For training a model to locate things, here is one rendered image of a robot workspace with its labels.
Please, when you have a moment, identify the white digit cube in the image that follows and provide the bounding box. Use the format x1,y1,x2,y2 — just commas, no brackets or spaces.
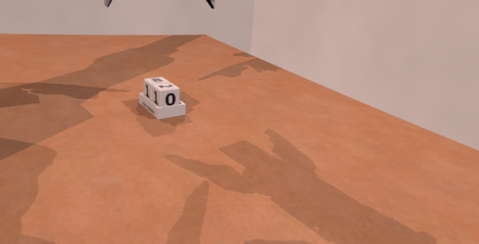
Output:
144,77,170,102
152,83,180,107

